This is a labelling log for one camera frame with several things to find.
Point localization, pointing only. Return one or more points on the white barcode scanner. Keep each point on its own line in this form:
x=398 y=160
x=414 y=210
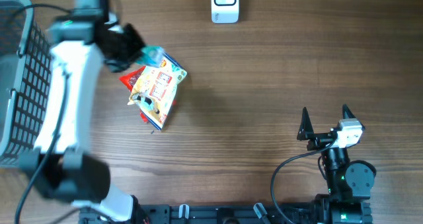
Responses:
x=224 y=11

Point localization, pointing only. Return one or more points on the grey plastic basket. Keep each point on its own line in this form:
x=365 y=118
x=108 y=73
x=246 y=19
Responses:
x=25 y=79

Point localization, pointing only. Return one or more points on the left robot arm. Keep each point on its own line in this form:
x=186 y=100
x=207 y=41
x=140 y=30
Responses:
x=60 y=167

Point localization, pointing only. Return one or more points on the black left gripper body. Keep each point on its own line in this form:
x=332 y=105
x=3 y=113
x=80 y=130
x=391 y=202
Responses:
x=126 y=48

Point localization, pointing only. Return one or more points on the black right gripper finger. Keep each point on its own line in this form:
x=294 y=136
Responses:
x=349 y=120
x=305 y=131

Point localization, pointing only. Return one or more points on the yellow wet wipes pack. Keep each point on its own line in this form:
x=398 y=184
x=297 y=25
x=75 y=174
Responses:
x=155 y=90

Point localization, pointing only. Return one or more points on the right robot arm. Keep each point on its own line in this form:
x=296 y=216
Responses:
x=349 y=182

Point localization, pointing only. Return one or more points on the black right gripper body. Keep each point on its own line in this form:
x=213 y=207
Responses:
x=319 y=140

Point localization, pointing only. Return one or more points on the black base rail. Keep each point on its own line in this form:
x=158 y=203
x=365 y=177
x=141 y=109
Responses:
x=257 y=213

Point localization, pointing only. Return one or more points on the red candy bag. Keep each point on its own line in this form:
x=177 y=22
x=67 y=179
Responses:
x=130 y=79

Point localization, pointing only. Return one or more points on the green tissue pack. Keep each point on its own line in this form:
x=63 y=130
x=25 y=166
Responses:
x=151 y=56

